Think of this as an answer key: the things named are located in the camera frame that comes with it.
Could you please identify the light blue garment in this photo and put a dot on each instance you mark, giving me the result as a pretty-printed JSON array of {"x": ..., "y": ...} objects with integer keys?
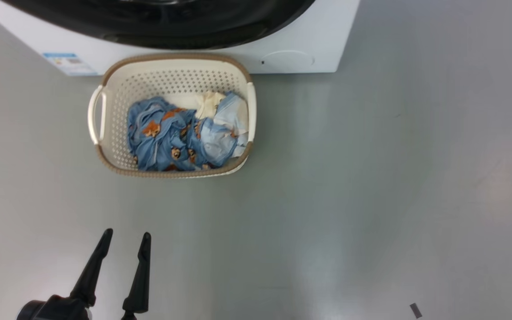
[{"x": 220, "y": 133}]

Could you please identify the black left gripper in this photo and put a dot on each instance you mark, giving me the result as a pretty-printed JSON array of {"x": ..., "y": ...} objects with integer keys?
[{"x": 56, "y": 310}]

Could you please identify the cream white garment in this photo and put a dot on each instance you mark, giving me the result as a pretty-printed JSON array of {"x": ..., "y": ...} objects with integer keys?
[{"x": 209, "y": 104}]

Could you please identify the blue energy label sticker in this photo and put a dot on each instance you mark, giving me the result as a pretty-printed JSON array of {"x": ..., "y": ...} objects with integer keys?
[{"x": 69, "y": 63}]

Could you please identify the small grey floor tape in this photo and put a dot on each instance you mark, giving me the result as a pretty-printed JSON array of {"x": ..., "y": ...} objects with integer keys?
[{"x": 416, "y": 310}]

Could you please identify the round white filter cover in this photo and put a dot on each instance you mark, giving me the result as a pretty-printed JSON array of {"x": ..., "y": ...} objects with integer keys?
[{"x": 288, "y": 60}]

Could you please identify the blue bear print garment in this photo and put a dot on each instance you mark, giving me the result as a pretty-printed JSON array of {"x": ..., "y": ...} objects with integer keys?
[{"x": 158, "y": 142}]

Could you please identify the white front-load washing machine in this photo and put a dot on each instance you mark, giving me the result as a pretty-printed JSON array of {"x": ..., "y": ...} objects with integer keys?
[{"x": 327, "y": 26}]

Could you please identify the black round washer door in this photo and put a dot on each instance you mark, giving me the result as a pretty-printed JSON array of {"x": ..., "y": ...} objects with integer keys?
[{"x": 162, "y": 26}]

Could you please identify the cream perforated laundry basket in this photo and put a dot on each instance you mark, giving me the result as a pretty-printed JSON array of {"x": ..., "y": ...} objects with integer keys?
[{"x": 118, "y": 111}]

